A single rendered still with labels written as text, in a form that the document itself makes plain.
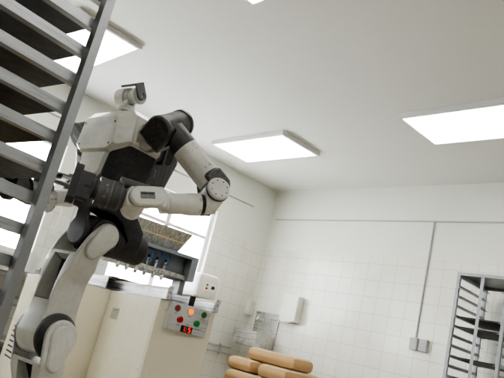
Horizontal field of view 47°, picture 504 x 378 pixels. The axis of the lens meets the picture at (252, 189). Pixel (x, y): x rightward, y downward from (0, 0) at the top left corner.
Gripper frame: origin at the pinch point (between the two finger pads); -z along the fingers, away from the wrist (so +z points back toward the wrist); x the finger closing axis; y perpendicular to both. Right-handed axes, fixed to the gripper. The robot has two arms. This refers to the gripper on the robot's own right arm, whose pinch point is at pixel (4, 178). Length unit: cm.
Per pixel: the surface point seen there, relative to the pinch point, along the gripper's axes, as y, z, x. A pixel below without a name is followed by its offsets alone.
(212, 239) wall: -75, 599, 92
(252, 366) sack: 27, 527, -53
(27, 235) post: 30.6, -27.2, -19.3
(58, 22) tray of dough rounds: 17, -26, 44
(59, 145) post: 30.7, -27.1, 6.9
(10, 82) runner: 19.5, -40.6, 17.4
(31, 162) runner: 25.8, -29.5, -0.1
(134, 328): 11, 136, -38
